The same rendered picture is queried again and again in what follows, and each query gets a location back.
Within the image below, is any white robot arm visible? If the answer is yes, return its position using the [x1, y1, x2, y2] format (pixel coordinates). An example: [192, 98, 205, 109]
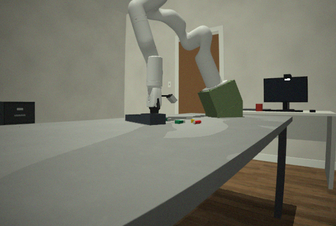
[128, 0, 228, 91]

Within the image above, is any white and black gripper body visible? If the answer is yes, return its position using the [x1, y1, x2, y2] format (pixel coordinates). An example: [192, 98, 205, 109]
[146, 87, 162, 107]

